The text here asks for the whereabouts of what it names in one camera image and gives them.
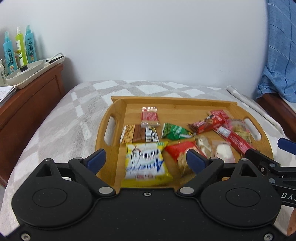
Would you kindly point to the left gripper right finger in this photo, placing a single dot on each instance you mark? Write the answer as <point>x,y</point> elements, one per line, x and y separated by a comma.
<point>206,170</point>

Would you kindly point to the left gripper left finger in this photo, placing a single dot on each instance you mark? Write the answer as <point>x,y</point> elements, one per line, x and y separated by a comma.
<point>85,170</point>

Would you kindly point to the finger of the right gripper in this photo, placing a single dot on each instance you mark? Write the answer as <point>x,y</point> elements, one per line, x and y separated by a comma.
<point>287,145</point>
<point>260,160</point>

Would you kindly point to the green pea snack bag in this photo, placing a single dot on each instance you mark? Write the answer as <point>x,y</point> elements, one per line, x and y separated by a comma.
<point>175,132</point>

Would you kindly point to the red chocolate stick box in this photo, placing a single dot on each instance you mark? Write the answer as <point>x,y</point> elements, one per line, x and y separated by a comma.
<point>214,119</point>

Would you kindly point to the yellow white snack bag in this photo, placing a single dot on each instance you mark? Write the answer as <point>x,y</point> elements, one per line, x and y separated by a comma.
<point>145,165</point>

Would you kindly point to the clear packet white candy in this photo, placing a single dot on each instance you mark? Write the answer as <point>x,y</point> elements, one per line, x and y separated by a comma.
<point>204,145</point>

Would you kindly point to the long red snack stick packet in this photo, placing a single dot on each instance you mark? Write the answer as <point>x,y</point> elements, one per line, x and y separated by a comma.
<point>238,143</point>

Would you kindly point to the clear packet white marshmallow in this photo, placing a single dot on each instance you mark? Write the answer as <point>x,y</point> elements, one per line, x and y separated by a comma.
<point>222,150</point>

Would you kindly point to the red shrimp snack packet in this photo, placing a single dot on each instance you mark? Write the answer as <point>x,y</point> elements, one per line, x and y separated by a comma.
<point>179,151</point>

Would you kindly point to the clear packet green snack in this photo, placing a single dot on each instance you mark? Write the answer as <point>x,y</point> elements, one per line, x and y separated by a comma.
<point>239,127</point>

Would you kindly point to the dark wooden chair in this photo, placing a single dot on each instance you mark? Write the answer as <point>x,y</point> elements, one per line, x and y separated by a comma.
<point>279,110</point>

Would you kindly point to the grey white checked blanket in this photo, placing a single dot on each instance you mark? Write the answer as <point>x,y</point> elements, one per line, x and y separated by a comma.
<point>71,128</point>

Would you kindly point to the brown nut bar packet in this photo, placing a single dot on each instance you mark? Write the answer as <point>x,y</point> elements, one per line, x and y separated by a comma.
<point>138,134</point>

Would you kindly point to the bamboo serving tray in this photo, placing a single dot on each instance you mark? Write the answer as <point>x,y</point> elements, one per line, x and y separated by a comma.
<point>126,110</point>

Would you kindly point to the blue plaid cloth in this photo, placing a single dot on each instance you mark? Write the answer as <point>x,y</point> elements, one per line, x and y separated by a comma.
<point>278,75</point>

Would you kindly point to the red white cracker packet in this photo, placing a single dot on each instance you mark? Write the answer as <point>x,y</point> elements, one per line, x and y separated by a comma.
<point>149,116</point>

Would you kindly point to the brown wooden cabinet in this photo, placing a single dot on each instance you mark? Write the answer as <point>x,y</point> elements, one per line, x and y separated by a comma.
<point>24,112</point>

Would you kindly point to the paper notebook stack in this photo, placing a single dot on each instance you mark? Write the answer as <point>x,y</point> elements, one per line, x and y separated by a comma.
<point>6,92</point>

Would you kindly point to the beige plastic tray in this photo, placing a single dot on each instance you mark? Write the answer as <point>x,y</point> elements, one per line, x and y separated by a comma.
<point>28,73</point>

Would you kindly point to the small white bottle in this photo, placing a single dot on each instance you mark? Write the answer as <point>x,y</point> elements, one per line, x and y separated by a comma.
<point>2,74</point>

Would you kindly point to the green spray bottle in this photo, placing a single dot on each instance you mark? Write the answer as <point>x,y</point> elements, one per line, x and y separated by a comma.
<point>20,46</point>

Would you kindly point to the teal spray bottle right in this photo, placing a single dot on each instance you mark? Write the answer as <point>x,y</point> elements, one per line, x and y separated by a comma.
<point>30,45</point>

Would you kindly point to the teal spray bottle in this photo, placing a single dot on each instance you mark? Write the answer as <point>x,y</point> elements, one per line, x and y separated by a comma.
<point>9,54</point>
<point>30,45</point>

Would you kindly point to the teal spray bottle left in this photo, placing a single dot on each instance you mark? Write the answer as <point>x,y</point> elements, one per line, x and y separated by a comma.
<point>9,54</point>

